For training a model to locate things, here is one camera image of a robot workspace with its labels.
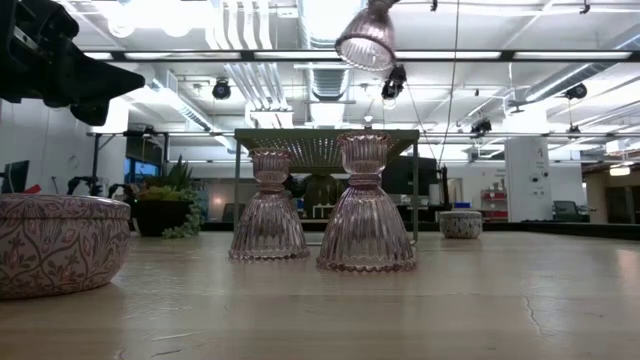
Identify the pink ribbed glass candle holder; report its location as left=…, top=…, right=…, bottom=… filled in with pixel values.
left=334, top=0, right=402, bottom=73
left=315, top=130, right=418, bottom=274
left=228, top=147, right=312, bottom=262

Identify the black aluminium frame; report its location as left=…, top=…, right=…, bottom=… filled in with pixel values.
left=82, top=48, right=640, bottom=242

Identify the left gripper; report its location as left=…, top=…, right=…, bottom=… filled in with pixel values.
left=0, top=0, right=147, bottom=127

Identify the black ceiling spotlight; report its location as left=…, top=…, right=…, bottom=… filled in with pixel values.
left=469, top=117, right=494, bottom=137
left=564, top=82, right=589, bottom=101
left=211, top=78, right=233, bottom=101
left=380, top=63, right=408, bottom=101

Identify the black computer monitor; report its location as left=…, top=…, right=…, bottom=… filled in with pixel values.
left=0, top=159, right=31, bottom=195

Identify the large dark display screen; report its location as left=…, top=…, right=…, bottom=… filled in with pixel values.
left=382, top=155, right=440, bottom=210

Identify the white square pillar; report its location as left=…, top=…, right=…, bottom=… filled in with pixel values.
left=503, top=136, right=554, bottom=223

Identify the green perforated metal shelf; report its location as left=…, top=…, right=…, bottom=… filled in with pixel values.
left=232, top=127, right=421, bottom=247

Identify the potted succulent plant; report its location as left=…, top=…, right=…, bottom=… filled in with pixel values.
left=130, top=153, right=206, bottom=240

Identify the grey office chair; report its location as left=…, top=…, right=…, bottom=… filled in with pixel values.
left=551, top=199, right=596, bottom=223

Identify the grey patterned candle tin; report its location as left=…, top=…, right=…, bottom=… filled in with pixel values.
left=438, top=209, right=484, bottom=240

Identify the pink patterned candle tin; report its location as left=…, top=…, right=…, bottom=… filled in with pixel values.
left=0, top=193, right=132, bottom=302

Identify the red storage shelf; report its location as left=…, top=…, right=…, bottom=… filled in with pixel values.
left=479, top=188, right=510, bottom=222

